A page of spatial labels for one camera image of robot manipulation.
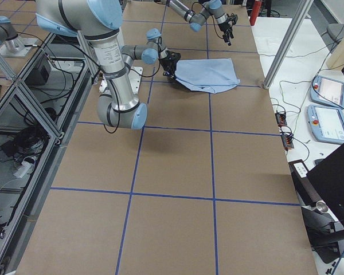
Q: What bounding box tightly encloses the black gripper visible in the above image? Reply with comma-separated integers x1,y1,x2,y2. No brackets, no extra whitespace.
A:
219,21,234,46
159,53,178,82

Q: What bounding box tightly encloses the light blue t-shirt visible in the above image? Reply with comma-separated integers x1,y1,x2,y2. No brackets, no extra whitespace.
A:
175,58,240,94

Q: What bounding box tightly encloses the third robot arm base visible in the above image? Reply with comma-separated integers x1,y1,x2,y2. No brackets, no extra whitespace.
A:
0,15,30,58

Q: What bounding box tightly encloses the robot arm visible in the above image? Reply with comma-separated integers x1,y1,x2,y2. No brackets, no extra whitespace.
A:
155,1,238,46
36,1,181,129

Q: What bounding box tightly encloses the red cylinder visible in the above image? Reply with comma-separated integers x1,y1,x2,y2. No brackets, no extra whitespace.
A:
249,0,262,26

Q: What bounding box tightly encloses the orange terminal block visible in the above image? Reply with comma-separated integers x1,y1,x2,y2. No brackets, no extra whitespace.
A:
275,112,287,127
280,132,294,151

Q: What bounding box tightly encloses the far blue teach pendant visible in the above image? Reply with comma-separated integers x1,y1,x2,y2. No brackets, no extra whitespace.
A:
310,76,344,108

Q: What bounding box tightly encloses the blue teach pendant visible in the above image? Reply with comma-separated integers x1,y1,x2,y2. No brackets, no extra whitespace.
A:
306,104,344,144
310,76,344,108

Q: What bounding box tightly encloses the near blue teach pendant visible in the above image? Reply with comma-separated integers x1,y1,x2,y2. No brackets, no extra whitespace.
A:
306,104,344,144

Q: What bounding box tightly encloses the black laptop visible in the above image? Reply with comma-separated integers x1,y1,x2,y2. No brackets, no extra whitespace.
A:
307,143,344,226

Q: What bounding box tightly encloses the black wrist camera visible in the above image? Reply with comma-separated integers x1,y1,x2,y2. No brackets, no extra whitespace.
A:
170,52,181,62
227,13,238,25

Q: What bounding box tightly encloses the aluminium frame post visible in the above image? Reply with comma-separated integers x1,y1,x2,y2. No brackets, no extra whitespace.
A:
263,0,314,90

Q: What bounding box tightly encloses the aluminium guard frame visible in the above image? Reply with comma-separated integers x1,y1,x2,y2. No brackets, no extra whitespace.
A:
0,34,92,274

